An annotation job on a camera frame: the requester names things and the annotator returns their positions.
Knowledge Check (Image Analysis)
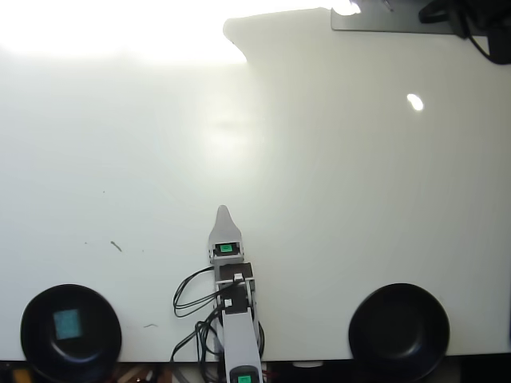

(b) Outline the white gripper green sticker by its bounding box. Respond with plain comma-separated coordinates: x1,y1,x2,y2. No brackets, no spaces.
207,204,245,266

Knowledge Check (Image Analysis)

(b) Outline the blue foam cube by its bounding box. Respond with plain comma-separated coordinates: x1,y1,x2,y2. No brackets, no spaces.
53,308,84,341

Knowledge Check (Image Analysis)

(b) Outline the black round bowl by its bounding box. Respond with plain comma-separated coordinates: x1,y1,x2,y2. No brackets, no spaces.
19,283,123,383
347,282,451,382

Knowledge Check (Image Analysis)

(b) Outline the black block device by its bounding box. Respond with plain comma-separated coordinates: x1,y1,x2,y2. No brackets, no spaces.
486,15,511,66

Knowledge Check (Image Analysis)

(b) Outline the thin black looped cable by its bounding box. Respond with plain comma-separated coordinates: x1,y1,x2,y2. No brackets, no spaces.
172,266,217,319

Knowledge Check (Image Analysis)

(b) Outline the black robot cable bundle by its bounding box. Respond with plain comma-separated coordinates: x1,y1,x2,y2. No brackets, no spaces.
168,309,225,365

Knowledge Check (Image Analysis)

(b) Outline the black cable tangle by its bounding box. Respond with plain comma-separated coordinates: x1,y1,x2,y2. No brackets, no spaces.
418,0,493,61

